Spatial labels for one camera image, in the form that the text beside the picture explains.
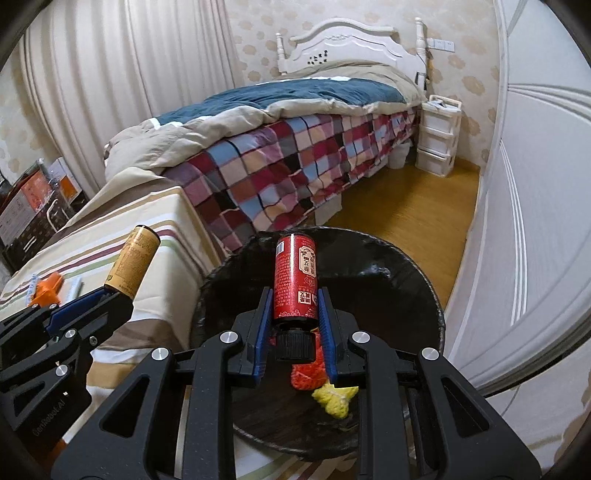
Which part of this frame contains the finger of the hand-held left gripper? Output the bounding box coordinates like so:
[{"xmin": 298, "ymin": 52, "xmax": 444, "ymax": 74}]
[
  {"xmin": 0, "ymin": 290, "xmax": 108, "ymax": 354},
  {"xmin": 0, "ymin": 288, "xmax": 136, "ymax": 398}
]

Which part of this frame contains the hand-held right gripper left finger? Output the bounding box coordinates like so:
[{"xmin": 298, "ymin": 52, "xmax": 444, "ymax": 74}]
[{"xmin": 51, "ymin": 286, "xmax": 274, "ymax": 480}]

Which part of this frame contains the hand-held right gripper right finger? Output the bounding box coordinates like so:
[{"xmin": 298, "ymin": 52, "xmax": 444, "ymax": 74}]
[{"xmin": 316, "ymin": 288, "xmax": 541, "ymax": 480}]

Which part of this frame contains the orange printed packaging bag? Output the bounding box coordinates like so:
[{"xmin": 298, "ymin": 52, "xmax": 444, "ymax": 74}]
[{"xmin": 37, "ymin": 272, "xmax": 64, "ymax": 308}]

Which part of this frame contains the red foam net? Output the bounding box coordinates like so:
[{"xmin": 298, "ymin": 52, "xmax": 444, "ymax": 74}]
[{"xmin": 272, "ymin": 328, "xmax": 331, "ymax": 393}]

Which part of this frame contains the yellow bottle with black cap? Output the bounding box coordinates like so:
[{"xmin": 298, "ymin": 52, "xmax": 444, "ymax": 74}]
[{"xmin": 102, "ymin": 224, "xmax": 161, "ymax": 300}]

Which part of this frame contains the red bottle with black cap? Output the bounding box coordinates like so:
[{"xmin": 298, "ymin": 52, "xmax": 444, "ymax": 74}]
[{"xmin": 272, "ymin": 233, "xmax": 320, "ymax": 361}]

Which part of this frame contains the bin with black liner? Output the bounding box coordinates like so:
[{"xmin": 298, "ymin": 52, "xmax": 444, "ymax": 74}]
[{"xmin": 189, "ymin": 226, "xmax": 446, "ymax": 462}]

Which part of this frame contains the yellow foam net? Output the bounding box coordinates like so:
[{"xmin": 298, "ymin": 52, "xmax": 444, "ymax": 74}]
[{"xmin": 311, "ymin": 382, "xmax": 360, "ymax": 420}]

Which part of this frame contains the striped tablecloth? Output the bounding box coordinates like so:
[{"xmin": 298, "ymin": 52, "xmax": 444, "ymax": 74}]
[{"xmin": 0, "ymin": 167, "xmax": 361, "ymax": 480}]

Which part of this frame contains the large white orange cardboard box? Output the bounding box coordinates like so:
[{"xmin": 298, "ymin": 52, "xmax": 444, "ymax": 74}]
[{"xmin": 0, "ymin": 171, "xmax": 52, "ymax": 241}]

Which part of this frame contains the plaid bed sheet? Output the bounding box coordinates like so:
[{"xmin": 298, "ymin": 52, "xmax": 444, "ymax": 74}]
[{"xmin": 164, "ymin": 108, "xmax": 423, "ymax": 257}]

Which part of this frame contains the white plastic bucket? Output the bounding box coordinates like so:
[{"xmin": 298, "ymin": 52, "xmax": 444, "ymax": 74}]
[{"xmin": 388, "ymin": 141, "xmax": 411, "ymax": 169}]

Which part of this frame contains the white plastic drawer unit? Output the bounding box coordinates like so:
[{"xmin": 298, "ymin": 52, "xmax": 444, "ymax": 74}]
[{"xmin": 416, "ymin": 95, "xmax": 462, "ymax": 178}]

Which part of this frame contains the cream pleated curtain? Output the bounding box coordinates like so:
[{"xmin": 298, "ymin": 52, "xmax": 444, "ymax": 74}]
[{"xmin": 21, "ymin": 0, "xmax": 241, "ymax": 195}]

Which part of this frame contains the bed with plaid blanket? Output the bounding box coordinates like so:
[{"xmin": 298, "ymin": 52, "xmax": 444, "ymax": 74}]
[{"xmin": 104, "ymin": 60, "xmax": 426, "ymax": 181}]

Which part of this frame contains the white wardrobe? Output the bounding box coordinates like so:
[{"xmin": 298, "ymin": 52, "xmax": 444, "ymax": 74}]
[{"xmin": 443, "ymin": 0, "xmax": 591, "ymax": 398}]

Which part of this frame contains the pale patterned rug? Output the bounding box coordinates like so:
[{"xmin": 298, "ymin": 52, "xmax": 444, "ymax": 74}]
[{"xmin": 526, "ymin": 397, "xmax": 591, "ymax": 467}]

